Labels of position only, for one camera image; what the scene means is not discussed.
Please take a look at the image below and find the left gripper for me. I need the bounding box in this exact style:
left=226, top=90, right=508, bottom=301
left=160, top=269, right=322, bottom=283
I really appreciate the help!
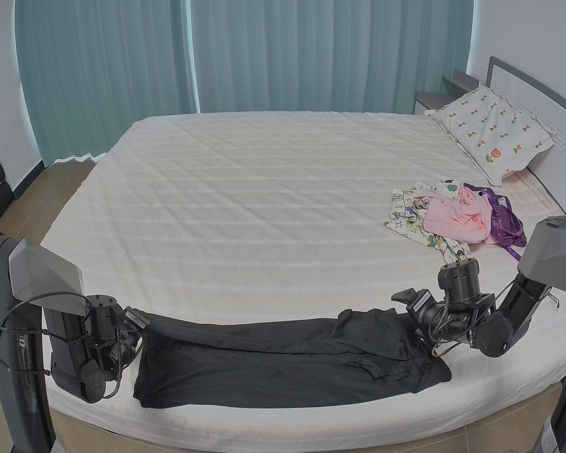
left=119, top=305, right=150, bottom=344

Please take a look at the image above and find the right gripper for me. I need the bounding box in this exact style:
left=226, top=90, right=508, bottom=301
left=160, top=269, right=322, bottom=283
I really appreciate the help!
left=403, top=294, right=449, bottom=338

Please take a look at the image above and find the black T-shirt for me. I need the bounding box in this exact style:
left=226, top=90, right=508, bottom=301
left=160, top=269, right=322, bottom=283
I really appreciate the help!
left=133, top=307, right=453, bottom=409

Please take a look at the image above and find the bed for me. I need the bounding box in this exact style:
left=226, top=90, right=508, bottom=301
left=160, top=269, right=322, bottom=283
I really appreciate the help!
left=9, top=56, right=566, bottom=442

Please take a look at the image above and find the pink garment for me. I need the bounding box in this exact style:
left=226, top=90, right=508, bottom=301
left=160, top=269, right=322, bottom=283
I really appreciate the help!
left=413, top=188, right=493, bottom=245

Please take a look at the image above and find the white printed garment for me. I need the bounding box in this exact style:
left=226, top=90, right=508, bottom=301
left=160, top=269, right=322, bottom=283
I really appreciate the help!
left=383, top=180, right=472, bottom=270

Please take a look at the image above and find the purple garment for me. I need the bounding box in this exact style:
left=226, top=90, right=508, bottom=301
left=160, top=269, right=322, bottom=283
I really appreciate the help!
left=463, top=183, right=528, bottom=262

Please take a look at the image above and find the white printed pillow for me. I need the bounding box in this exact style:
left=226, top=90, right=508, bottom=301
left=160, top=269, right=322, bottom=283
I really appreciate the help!
left=424, top=83, right=556, bottom=187

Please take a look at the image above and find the grey bedside table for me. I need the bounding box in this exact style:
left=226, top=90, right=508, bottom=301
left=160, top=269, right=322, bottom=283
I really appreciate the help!
left=414, top=68, right=481, bottom=114

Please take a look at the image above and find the blue-green curtain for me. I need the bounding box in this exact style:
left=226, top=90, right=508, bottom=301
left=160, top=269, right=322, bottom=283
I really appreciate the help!
left=14, top=0, right=201, bottom=166
left=189, top=0, right=477, bottom=114

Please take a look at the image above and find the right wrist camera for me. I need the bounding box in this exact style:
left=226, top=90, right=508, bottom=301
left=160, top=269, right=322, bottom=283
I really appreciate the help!
left=391, top=289, right=429, bottom=306

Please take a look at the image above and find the black cable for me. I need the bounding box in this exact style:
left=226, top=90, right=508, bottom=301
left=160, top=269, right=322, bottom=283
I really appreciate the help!
left=0, top=292, right=94, bottom=364

